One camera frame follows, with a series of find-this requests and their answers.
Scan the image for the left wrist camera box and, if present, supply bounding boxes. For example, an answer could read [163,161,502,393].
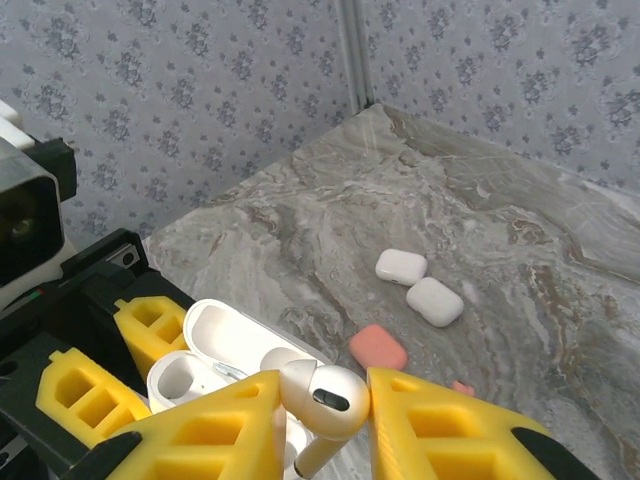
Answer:
[0,98,77,307]

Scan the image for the white earbud charging case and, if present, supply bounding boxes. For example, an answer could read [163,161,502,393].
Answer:
[375,248,429,287]
[146,298,335,451]
[405,277,465,329]

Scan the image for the aluminium frame post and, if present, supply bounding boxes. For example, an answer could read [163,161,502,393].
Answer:
[338,0,375,110]

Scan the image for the pink earbud charging case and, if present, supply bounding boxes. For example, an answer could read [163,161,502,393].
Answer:
[348,323,409,372]

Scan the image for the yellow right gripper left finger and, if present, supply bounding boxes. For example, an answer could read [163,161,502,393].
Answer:
[74,368,287,480]

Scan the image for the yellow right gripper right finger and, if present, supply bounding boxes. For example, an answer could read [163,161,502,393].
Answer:
[366,366,604,480]

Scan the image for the white wireless earbud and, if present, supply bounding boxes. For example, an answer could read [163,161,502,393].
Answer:
[278,358,372,479]
[259,347,304,375]

